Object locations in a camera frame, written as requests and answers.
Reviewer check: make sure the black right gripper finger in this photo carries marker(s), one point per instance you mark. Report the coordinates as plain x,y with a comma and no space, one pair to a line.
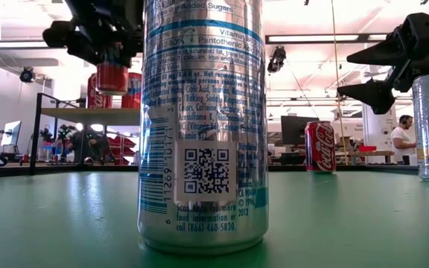
382,52
374,95

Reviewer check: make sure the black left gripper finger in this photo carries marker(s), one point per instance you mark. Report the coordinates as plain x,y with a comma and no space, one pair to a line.
130,54
88,52

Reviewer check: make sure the red Fanta can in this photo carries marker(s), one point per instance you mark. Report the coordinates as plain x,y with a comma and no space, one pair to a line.
112,80
134,93

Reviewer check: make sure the red Coca-Cola can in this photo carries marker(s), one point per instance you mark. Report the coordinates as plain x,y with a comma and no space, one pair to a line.
92,93
320,149

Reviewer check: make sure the silver blue Red Bull can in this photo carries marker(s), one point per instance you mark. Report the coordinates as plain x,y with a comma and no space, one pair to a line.
203,111

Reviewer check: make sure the thin yellow pole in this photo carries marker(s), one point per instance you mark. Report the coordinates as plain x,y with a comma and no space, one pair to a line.
337,74

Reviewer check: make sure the white cylindrical pillar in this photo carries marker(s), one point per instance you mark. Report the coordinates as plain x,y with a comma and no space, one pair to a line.
380,137

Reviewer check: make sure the person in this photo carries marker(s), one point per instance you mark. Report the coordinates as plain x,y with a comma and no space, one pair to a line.
88,147
403,139

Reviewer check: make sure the red plastic bin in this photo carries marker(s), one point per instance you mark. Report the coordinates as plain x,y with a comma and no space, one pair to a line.
367,148

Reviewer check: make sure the brown cardboard box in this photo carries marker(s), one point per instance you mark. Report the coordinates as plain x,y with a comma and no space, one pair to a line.
345,142

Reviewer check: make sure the wooden background table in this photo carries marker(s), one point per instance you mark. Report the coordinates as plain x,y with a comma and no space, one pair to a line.
378,152

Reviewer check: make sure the black computer monitor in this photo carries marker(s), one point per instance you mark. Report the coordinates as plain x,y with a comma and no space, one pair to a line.
292,130

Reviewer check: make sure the red storage bin rack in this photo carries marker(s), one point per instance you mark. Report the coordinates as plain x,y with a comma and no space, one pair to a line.
123,150

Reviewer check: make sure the small white monitor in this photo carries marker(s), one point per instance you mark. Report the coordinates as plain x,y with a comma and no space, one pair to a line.
11,133

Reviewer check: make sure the wooden shelf black metal frame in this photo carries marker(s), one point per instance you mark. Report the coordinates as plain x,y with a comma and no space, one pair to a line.
88,116

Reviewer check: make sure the black ceiling camera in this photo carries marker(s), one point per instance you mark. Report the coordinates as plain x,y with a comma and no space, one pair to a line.
27,75

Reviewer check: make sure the black hanging camera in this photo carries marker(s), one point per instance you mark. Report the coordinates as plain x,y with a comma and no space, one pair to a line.
276,61

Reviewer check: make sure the black table frame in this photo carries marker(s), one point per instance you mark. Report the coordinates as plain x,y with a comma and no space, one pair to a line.
50,170

